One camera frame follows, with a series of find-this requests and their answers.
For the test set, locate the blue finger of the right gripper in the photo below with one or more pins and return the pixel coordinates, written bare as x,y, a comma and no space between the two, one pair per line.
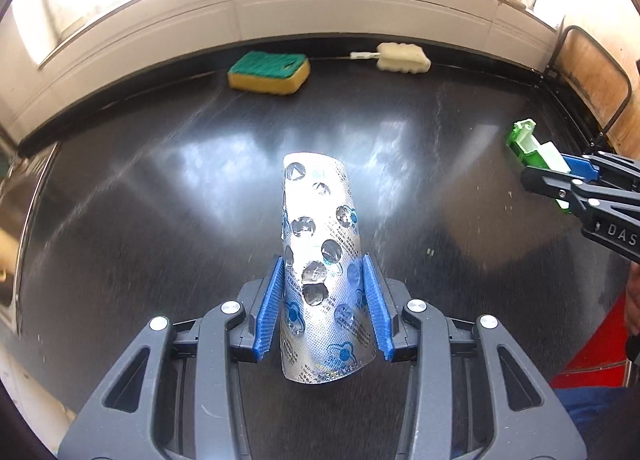
550,184
581,167

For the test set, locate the green yellow sponge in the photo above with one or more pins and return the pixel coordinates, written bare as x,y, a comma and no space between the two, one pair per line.
269,73

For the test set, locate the silver pill blister pack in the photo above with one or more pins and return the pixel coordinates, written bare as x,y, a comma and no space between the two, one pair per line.
325,328

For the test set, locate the cream sponge bottle brush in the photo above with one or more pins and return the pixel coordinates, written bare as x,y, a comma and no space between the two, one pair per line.
396,58

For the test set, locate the blue jeans leg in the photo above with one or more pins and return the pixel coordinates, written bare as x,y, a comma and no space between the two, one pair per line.
606,418

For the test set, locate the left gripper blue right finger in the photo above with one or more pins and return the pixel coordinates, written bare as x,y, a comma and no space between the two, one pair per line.
396,338

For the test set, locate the stainless steel sink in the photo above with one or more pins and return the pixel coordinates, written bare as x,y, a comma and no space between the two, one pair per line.
21,184

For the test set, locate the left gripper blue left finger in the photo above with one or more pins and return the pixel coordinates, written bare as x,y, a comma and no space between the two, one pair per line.
251,339

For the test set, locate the green white small box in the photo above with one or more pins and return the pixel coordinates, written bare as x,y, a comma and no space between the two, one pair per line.
531,153

